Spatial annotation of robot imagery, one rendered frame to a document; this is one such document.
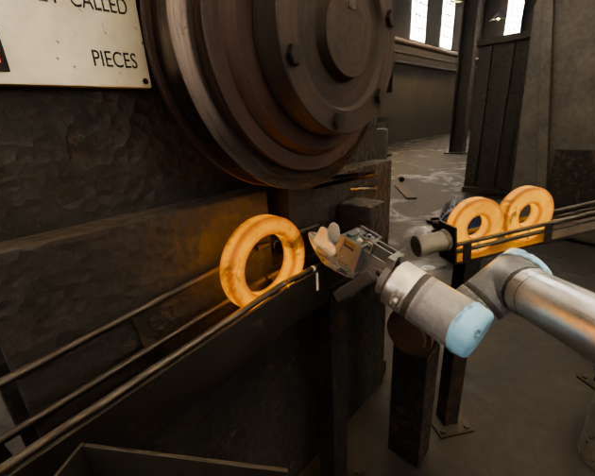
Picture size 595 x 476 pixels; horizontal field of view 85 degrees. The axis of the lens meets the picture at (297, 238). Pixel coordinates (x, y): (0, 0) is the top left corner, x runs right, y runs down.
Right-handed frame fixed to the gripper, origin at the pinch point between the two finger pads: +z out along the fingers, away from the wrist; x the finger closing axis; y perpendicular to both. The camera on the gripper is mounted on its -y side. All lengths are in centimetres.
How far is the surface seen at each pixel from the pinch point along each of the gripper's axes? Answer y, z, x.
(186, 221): 8.1, 7.4, 26.5
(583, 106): 28, -10, -263
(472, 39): 89, 299, -844
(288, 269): -2.1, -3.3, 10.4
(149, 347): -7.4, -1.0, 37.7
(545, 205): 10, -32, -58
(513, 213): 7, -27, -50
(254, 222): 9.3, 0.1, 17.8
